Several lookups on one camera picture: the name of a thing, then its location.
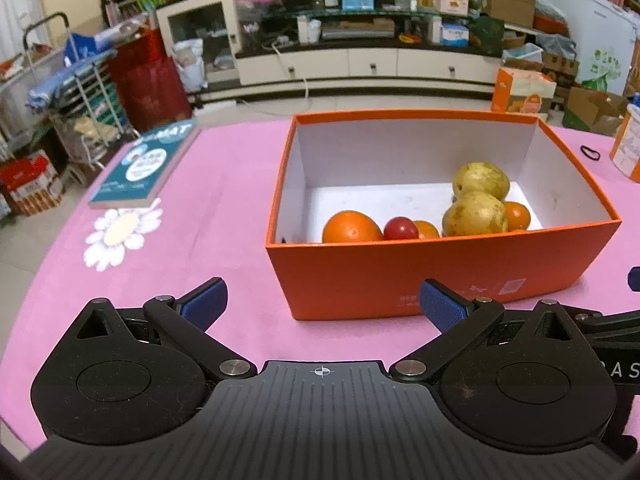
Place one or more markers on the yellow-green guava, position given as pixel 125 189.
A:
pixel 481 177
pixel 474 215

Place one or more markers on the red gift bag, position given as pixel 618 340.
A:
pixel 155 90

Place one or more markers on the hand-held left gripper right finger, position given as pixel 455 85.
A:
pixel 442 305

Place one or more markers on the white glass door cabinet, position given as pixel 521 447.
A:
pixel 197 30

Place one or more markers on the white refrigerator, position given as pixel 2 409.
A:
pixel 600 30

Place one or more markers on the orange cardboard box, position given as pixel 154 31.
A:
pixel 400 275

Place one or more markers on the white plastic bag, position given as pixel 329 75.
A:
pixel 190 65

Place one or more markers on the dark green bag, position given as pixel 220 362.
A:
pixel 485 35

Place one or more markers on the orange white gift box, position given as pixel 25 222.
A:
pixel 522 90

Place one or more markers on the white jar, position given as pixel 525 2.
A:
pixel 309 29

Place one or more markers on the red cherry tomato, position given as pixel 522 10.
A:
pixel 400 228

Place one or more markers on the large orange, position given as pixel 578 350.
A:
pixel 351 227

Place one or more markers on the open cardboard box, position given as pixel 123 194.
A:
pixel 592 110

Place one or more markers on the teal paperback book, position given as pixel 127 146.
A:
pixel 145 165

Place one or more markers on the orange and white carton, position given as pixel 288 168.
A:
pixel 630 145

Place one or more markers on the pink daisy print tablecloth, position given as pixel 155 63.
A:
pixel 200 240

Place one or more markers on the white television cabinet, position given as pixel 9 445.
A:
pixel 325 62

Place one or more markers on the red and white box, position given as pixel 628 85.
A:
pixel 30 185

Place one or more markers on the small tangerine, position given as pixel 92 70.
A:
pixel 519 215
pixel 427 231

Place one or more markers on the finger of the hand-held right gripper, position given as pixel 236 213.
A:
pixel 635 280
pixel 610 327

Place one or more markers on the brown cardboard box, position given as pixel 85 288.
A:
pixel 507 5

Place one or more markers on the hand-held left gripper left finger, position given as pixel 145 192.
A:
pixel 205 302

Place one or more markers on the blue and white tissue box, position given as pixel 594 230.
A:
pixel 454 35

